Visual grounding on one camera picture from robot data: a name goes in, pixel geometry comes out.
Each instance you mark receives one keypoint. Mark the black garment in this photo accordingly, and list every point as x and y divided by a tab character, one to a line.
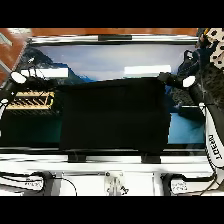
113	116

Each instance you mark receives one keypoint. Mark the white dotted garment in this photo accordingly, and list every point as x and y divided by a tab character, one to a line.
218	45

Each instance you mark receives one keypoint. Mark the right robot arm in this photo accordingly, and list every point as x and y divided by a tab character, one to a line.
213	126

